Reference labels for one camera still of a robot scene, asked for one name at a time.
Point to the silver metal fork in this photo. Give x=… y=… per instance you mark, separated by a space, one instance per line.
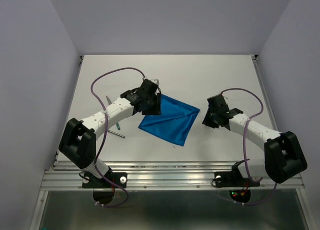
x=115 y=133

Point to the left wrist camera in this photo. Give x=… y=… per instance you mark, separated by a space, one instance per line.
x=155 y=81

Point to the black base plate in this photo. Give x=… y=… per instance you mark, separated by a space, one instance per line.
x=233 y=179
x=89 y=181

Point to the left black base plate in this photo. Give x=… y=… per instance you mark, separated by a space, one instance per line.
x=89 y=181

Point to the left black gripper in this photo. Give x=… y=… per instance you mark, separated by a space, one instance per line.
x=155 y=109

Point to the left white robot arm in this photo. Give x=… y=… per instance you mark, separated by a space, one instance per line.
x=78 y=142

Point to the aluminium rail frame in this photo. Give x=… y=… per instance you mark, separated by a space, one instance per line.
x=171 y=188

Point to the green handled knife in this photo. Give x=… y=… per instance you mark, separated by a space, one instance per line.
x=109 y=103

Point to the blue cloth napkin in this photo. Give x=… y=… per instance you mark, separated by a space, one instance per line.
x=173 y=124

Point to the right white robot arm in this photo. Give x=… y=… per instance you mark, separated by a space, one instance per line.
x=283 y=155

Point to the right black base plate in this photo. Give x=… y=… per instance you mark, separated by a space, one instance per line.
x=233 y=179

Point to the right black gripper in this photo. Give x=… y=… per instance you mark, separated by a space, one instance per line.
x=206 y=121

